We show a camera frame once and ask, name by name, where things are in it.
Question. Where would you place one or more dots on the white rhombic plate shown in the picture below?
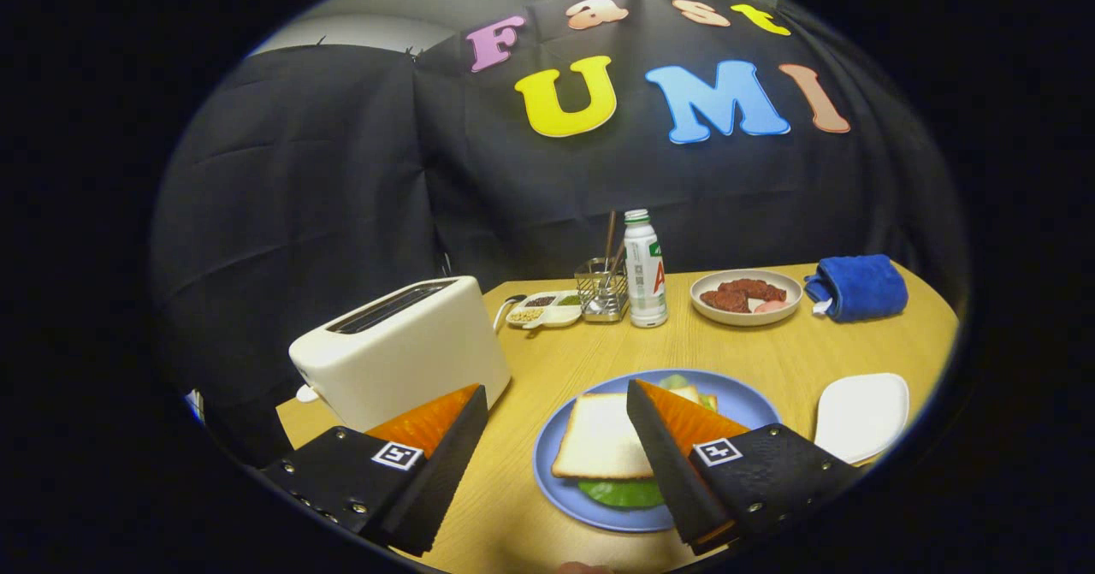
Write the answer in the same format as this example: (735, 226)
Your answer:
(860, 416)

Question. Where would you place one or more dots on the pink ham slice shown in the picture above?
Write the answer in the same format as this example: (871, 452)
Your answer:
(770, 306)

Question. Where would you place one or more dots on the brown wooden chopstick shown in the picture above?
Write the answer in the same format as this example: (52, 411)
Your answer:
(609, 240)
(618, 257)

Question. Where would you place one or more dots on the tan seeds pile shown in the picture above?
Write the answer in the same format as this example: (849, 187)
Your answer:
(523, 315)

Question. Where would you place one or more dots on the dark seeds pile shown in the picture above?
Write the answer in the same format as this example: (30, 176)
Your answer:
(541, 301)

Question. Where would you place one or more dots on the round white meat plate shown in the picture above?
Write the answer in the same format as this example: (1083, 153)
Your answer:
(744, 317)

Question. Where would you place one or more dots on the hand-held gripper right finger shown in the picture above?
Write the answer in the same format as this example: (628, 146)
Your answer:
(667, 471)

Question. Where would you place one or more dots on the metal mesh utensil holder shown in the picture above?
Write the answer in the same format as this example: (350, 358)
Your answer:
(599, 300)

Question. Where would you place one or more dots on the blue round plate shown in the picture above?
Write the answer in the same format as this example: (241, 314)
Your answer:
(560, 505)

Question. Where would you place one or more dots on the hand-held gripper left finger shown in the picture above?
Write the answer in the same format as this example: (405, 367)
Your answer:
(445, 471)

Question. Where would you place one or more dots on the black backdrop cloth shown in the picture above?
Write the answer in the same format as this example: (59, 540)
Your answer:
(325, 172)

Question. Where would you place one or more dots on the white divided condiment tray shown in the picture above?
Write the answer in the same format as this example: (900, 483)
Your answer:
(556, 316)

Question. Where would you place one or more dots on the green lettuce leaf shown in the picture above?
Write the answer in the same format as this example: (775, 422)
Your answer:
(620, 494)

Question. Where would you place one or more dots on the blue folded towel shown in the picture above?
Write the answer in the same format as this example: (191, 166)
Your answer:
(860, 287)

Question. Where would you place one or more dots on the white toaster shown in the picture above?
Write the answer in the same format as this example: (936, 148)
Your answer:
(411, 352)

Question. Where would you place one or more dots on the bread slice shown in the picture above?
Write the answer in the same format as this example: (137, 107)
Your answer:
(599, 437)

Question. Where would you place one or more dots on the brown meat piece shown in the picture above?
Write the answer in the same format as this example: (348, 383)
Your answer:
(753, 287)
(727, 300)

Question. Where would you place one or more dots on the green seeds pile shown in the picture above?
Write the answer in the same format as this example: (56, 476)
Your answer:
(569, 299)

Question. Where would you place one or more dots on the white plastic drink bottle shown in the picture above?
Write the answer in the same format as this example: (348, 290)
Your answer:
(644, 283)

